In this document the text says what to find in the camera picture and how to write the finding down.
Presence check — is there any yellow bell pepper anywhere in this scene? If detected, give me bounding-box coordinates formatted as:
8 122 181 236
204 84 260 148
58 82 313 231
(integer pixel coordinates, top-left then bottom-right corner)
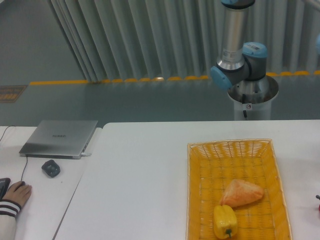
213 205 238 240

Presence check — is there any white usb adapter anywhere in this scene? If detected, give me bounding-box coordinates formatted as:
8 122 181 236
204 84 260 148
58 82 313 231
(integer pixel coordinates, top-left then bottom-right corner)
81 152 92 157

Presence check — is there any small black tray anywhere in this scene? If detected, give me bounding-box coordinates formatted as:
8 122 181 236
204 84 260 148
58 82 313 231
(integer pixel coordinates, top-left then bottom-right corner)
41 159 61 178

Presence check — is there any black mouse cable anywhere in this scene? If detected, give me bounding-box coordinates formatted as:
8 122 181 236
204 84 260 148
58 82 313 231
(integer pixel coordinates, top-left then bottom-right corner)
20 155 29 183

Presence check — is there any striped sleeve forearm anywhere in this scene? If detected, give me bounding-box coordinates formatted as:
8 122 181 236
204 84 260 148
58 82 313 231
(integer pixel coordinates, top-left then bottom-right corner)
0 199 22 240

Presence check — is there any triangular orange bread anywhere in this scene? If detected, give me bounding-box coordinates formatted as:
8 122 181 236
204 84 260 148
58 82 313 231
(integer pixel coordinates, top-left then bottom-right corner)
219 179 265 208

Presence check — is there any black keyboard edge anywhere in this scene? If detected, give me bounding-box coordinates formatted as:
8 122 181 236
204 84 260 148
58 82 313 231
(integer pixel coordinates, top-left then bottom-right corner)
0 177 11 200

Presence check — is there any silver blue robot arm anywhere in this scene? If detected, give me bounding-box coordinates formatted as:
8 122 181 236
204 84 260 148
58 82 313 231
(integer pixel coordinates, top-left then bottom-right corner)
210 0 320 90

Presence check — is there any person's hand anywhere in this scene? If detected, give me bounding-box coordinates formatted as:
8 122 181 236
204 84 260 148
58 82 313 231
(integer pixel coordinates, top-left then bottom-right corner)
2 181 32 208

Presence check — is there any yellow woven basket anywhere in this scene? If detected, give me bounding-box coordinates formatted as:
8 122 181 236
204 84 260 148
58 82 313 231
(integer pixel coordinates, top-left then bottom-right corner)
186 139 292 240

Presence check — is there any silver closed laptop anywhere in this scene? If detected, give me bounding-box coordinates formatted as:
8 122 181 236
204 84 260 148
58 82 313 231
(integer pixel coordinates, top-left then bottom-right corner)
19 120 98 159

